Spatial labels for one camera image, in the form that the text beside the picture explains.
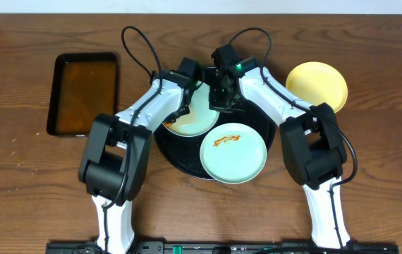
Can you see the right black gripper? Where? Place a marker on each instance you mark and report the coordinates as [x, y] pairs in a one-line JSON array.
[[215, 104]]

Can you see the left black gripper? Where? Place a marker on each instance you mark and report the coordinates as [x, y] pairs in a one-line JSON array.
[[181, 113]]

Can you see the light green plate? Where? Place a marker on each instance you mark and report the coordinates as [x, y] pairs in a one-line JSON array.
[[200, 119], [233, 153]]

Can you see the yellow plate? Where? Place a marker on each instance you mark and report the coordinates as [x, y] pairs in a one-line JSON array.
[[316, 83]]

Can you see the green and orange sponge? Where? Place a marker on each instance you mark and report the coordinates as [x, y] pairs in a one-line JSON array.
[[168, 124]]

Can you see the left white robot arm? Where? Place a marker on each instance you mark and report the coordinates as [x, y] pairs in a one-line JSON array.
[[116, 154]]

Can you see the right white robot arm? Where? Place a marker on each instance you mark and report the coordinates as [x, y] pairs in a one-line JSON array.
[[314, 148]]

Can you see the round black serving tray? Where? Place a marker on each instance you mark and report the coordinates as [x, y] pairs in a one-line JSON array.
[[184, 152]]

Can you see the black rectangular water tray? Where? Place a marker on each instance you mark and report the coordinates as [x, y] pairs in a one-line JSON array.
[[84, 85]]

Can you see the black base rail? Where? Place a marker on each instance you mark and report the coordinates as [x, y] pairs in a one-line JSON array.
[[294, 247]]

